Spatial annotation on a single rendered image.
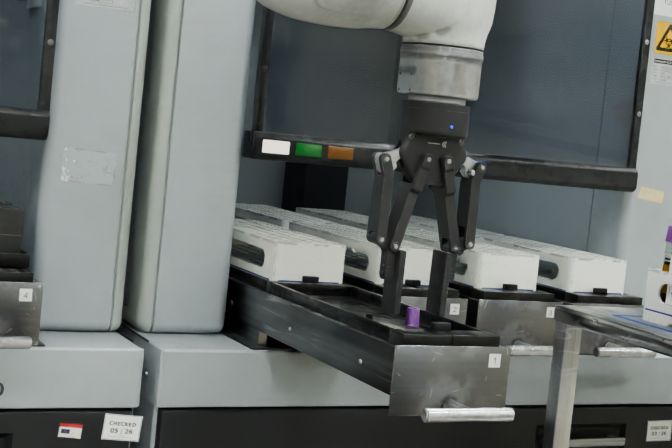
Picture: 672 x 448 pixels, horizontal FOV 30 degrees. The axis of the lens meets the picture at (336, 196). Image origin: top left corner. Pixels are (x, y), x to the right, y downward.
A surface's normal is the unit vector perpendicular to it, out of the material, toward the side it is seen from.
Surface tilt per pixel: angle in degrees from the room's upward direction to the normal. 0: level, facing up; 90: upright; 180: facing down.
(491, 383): 90
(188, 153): 90
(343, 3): 147
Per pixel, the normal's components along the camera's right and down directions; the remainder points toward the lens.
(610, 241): -0.89, -0.07
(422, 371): 0.43, 0.09
